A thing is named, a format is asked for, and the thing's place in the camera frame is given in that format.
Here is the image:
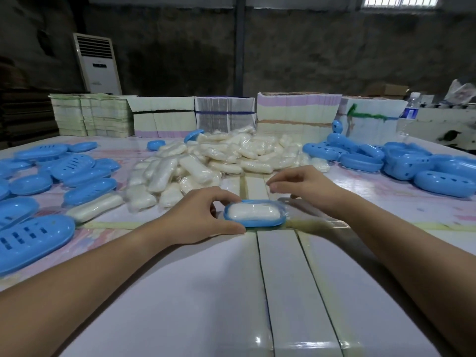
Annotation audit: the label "blue slotted plastic base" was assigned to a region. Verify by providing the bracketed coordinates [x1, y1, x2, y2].
[223, 199, 288, 228]

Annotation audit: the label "row of stacked flat cartons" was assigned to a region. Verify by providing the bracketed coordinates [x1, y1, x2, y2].
[126, 95, 197, 138]

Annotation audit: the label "white standing air conditioner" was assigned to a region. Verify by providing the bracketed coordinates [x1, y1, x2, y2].
[72, 32, 122, 95]

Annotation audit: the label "person's left forearm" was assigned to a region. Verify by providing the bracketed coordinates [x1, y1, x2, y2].
[0, 225, 176, 357]

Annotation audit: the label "dark metal pillar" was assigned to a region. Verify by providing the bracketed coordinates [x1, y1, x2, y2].
[234, 0, 247, 97]

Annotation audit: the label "barred window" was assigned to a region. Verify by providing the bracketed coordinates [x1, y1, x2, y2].
[362, 0, 441, 8]

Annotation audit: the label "stack of greenish paper sheets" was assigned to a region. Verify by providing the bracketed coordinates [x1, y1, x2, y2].
[49, 93, 134, 138]

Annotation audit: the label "silver sheet bundle, blue band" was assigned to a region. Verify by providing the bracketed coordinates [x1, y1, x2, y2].
[194, 96, 257, 133]

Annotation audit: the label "clear plastic bag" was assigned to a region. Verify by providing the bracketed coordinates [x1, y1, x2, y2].
[279, 196, 350, 232]

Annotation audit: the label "white plastic bag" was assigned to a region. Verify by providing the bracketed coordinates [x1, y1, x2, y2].
[444, 79, 476, 105]

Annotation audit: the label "stacks of brown cardboard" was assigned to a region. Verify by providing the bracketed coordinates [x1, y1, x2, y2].
[0, 57, 60, 147]

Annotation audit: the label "clear water bottle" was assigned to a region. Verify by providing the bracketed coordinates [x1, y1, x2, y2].
[397, 92, 421, 142]

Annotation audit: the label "pile of blue slotted lids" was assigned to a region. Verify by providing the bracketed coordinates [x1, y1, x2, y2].
[0, 141, 121, 276]

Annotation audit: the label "white carton stack, pink stripe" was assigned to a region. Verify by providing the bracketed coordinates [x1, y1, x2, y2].
[256, 92, 343, 142]

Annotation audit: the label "white sheet stack, green mark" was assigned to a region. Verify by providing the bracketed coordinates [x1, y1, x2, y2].
[336, 96, 408, 144]

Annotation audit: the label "person's left hand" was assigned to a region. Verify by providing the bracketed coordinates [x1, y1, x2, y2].
[156, 186, 247, 246]

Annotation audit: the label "person's right hand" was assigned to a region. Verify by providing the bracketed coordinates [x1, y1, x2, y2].
[266, 165, 350, 219]

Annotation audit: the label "brown cardboard box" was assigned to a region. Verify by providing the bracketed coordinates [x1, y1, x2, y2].
[366, 83, 410, 99]

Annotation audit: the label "person's right forearm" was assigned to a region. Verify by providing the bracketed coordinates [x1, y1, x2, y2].
[331, 196, 476, 357]

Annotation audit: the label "white workshop machine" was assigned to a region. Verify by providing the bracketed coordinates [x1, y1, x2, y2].
[409, 104, 476, 151]

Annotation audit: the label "pile of blue plastic lids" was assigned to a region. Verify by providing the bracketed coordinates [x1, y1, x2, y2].
[302, 132, 476, 199]

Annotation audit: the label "pile of white soaps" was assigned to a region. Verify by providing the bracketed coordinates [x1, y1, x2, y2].
[66, 125, 332, 224]

